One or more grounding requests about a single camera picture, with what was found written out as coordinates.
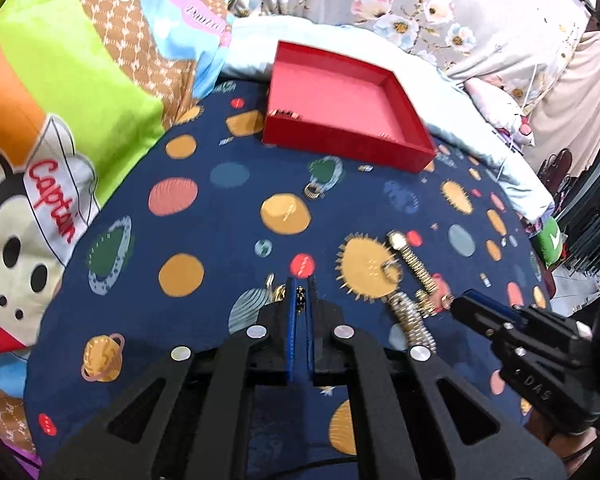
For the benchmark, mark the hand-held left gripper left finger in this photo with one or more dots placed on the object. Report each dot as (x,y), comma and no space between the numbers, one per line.
(292,332)

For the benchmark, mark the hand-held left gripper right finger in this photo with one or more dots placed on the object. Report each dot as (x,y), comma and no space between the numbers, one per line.
(310,332)

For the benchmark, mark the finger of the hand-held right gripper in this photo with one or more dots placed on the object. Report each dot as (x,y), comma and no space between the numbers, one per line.
(477,320)
(490,302)

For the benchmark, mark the gold wrist watch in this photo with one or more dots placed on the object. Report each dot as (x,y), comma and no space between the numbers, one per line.
(415,260)

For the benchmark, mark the red cardboard box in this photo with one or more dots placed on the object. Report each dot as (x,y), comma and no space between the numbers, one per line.
(330,95)

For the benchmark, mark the green cushion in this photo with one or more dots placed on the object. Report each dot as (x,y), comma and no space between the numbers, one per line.
(550,242)

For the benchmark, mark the dark metal chair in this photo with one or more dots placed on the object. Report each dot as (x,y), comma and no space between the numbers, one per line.
(585,220)

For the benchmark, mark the gold hoop earring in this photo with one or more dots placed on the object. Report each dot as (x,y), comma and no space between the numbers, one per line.
(314,192)

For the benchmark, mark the navy planet printed blanket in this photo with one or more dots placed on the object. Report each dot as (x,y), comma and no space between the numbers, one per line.
(205,220)

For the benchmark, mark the light blue blanket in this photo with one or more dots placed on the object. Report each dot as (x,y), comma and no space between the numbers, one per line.
(480,130)

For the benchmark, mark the pink cartoon pillow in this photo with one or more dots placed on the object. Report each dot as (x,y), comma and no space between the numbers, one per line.
(500,105)

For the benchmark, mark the beige cloth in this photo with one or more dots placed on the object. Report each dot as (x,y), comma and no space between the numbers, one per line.
(580,110)

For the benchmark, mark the cartoon monkey printed blanket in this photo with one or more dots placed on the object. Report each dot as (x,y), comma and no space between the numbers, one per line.
(105,60)

